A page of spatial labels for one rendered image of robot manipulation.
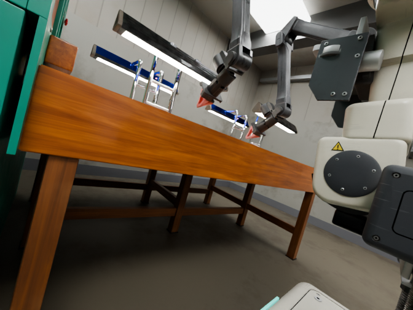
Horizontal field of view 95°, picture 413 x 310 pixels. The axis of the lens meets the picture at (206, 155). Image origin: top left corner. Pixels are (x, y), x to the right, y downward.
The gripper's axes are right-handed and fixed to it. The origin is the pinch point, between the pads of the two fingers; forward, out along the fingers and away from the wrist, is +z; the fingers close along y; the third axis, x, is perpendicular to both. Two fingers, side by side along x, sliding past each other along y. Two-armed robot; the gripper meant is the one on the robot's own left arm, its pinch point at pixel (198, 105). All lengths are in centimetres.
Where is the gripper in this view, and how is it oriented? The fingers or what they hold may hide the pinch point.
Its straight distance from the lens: 84.6
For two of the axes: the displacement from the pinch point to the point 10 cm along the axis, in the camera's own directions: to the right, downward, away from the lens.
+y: -7.3, -1.7, -6.6
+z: -6.5, 4.7, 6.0
